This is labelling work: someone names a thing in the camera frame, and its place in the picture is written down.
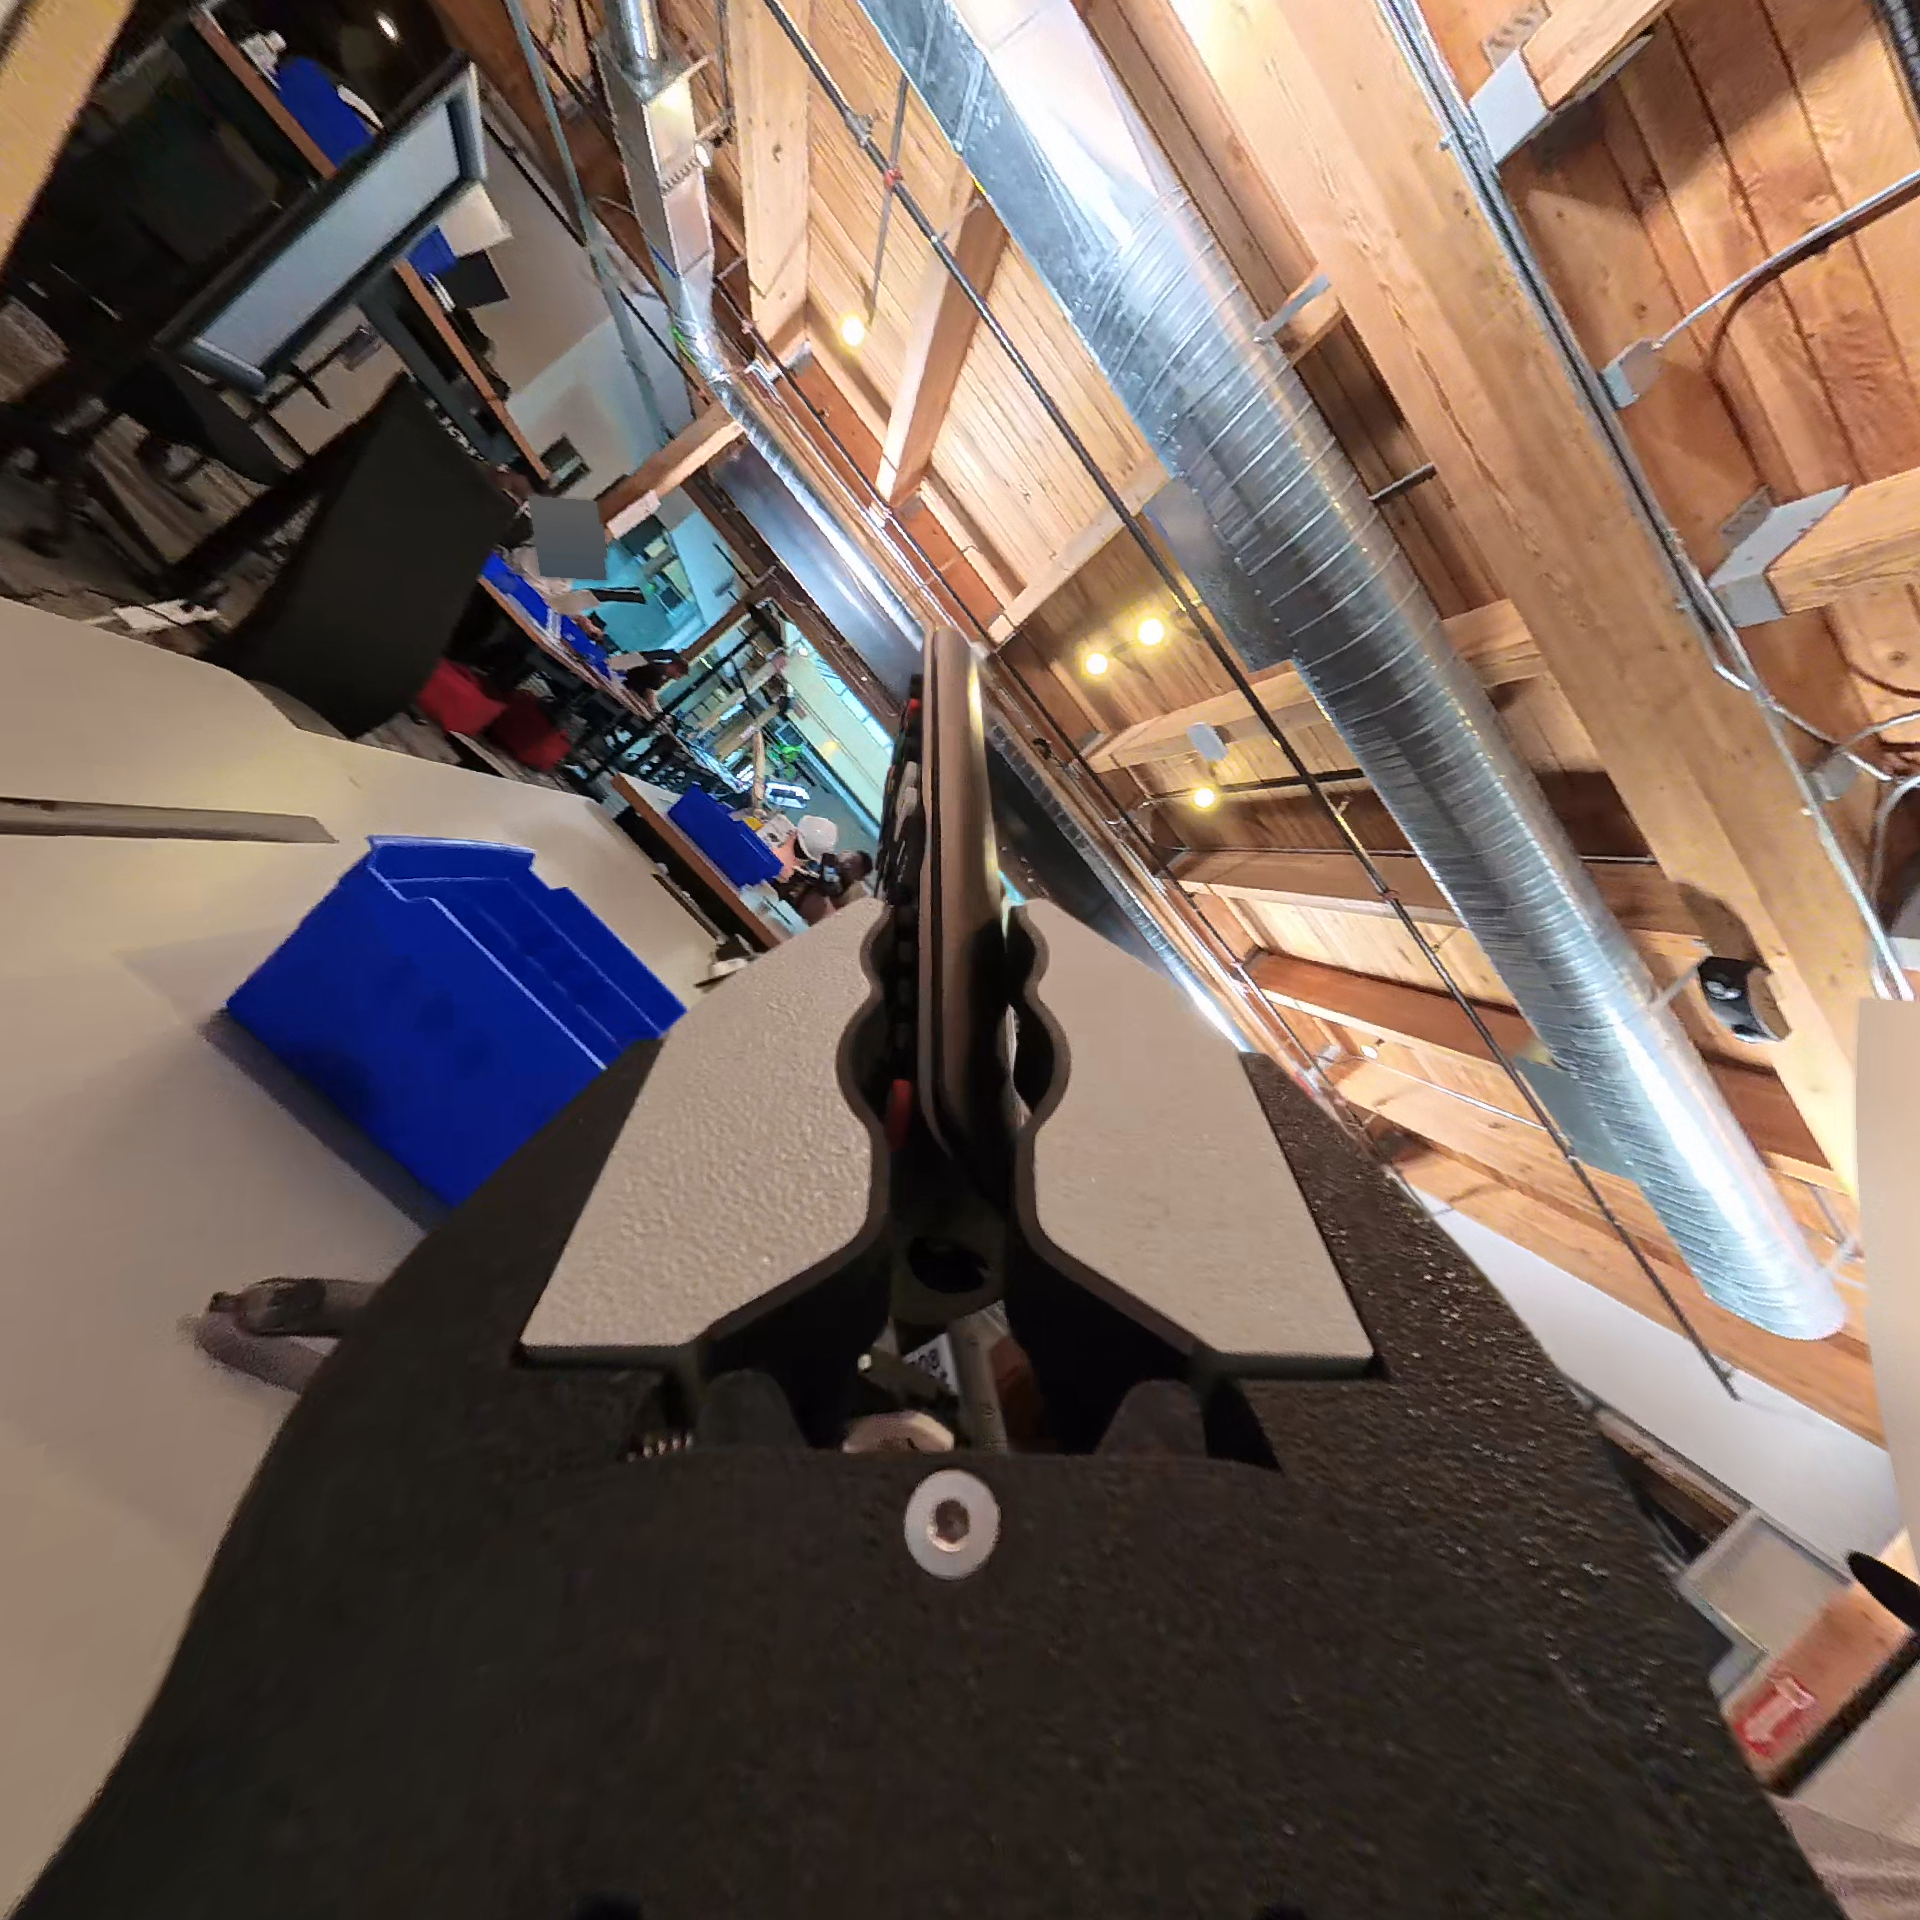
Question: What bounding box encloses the row of blue bins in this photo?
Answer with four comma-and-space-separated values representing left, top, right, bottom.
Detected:
479, 551, 617, 669

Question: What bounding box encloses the black remote control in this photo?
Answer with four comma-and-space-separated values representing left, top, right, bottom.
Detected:
873, 626, 1041, 1327

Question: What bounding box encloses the wooden instruction poster board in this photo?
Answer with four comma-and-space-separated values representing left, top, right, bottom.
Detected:
0, 0, 129, 256

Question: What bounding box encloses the rectangular metal duct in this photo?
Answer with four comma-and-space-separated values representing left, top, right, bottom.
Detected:
599, 0, 723, 346

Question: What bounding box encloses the blue plastic bin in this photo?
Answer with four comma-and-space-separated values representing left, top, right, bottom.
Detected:
225, 833, 687, 1208

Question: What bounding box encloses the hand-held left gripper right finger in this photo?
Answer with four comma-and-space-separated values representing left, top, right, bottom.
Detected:
1012, 900, 1382, 1384

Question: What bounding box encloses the small blue storage bin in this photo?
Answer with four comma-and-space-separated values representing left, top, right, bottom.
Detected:
668, 785, 781, 884

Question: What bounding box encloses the large silver ventilation duct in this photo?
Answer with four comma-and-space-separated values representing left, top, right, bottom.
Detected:
855, 0, 1847, 1342

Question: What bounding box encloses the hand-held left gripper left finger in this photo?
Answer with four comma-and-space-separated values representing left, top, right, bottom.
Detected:
516, 900, 895, 1373

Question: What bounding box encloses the black framed monitor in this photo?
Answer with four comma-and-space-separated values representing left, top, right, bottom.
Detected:
157, 57, 490, 396

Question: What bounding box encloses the black ceiling camera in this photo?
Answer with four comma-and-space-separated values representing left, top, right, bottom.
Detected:
1695, 960, 1787, 1044

